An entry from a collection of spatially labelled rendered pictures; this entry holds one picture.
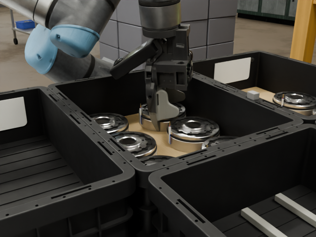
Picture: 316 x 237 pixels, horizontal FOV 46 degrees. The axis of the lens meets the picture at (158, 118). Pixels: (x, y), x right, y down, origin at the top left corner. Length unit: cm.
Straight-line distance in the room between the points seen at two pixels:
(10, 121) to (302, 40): 203
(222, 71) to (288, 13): 668
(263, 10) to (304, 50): 550
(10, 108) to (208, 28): 305
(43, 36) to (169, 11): 37
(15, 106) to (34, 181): 18
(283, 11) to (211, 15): 413
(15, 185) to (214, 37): 325
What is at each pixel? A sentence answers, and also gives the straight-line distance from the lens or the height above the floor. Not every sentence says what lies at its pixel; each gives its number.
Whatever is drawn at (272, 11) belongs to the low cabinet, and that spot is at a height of 23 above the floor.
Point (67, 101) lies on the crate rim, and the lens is 68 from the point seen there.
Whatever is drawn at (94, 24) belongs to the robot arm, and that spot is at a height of 106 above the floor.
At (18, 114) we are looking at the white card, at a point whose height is 88.
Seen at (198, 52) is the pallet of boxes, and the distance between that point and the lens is 364.
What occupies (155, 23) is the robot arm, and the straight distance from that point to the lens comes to 67.
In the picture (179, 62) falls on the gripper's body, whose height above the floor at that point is 99.
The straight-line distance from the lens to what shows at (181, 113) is 79.
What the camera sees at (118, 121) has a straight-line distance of 76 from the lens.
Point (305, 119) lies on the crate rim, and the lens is 64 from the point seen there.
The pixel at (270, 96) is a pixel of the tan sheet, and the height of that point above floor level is 83.
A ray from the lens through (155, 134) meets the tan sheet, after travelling 77.
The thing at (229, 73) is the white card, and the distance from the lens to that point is 101.
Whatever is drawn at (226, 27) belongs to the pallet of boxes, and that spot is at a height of 53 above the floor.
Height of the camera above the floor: 116
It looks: 23 degrees down
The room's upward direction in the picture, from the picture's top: straight up
